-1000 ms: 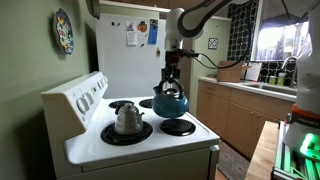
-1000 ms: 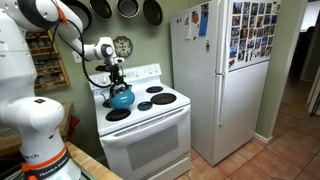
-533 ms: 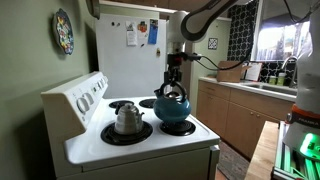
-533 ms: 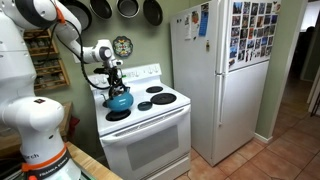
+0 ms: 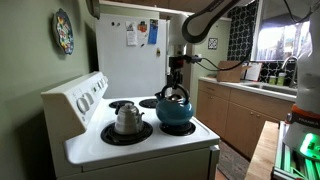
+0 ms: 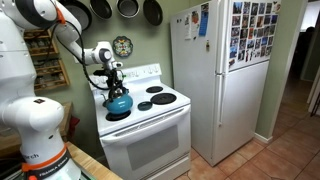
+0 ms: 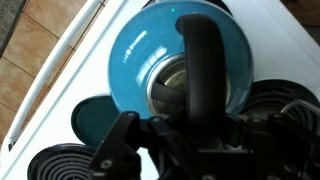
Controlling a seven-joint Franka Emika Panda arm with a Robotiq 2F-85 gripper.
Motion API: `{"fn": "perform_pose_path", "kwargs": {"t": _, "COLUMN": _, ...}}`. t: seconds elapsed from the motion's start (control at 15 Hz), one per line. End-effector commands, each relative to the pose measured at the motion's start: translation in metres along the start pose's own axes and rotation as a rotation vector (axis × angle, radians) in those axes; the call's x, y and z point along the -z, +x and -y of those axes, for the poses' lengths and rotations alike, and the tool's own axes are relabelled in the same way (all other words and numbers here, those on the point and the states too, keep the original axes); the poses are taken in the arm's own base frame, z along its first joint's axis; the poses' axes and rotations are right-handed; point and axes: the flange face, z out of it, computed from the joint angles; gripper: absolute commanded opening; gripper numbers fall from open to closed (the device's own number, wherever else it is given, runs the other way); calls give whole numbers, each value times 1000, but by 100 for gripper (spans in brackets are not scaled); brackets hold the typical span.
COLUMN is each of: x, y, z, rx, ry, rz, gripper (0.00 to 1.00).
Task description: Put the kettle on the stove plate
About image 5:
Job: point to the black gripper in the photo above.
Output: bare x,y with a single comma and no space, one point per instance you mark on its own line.
176,66

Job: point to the blue enamel kettle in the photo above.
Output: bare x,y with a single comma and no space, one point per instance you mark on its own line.
175,111

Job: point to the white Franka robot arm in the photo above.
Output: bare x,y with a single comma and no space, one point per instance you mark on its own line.
200,23

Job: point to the silver steel kettle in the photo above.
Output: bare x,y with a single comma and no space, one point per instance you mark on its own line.
128,120

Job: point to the white stove knob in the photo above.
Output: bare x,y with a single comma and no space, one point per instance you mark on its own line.
89,98
104,81
82,105
100,85

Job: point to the white electric stove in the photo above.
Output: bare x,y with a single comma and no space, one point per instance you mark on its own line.
140,153

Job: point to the small yellow fridge magnet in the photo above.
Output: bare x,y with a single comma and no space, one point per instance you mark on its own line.
158,52

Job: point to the large black coil burner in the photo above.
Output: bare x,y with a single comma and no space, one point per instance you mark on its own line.
148,103
110,137

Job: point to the white refrigerator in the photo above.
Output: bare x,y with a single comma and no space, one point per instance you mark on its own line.
130,70

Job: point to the small black coil burner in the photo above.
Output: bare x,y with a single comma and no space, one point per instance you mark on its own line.
120,103
178,130

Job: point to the brown cardboard box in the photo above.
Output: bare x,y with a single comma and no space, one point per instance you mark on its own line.
230,75

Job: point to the blue flyer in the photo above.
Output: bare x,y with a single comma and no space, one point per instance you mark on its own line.
153,31

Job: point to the orange printed paper note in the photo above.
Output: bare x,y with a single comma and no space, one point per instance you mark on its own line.
142,28

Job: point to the white paper note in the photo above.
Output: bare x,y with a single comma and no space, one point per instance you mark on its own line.
131,34

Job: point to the wooden kitchen base cabinet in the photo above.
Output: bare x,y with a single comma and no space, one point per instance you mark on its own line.
240,116

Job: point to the white paper sheet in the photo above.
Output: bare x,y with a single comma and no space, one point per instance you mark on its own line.
254,71

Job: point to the wooden overhead cabinet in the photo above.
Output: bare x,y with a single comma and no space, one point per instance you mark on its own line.
150,5

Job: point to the green jar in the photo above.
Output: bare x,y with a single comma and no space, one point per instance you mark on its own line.
272,80
281,79

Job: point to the steel kitchen sink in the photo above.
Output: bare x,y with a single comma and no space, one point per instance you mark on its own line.
273,88

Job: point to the patterned floor rug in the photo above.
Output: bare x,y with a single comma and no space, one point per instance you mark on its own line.
231,163

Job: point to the kitchen window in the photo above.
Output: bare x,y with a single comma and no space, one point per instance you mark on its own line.
276,40

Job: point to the chrome kitchen faucet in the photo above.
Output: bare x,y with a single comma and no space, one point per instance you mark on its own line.
294,73

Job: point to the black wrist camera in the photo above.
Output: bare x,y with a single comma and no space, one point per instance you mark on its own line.
193,59

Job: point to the colourful decorative wall plate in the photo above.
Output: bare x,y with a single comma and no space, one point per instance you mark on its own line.
63,31

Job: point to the green lit robot mount frame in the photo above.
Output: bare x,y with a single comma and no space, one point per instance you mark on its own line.
290,163

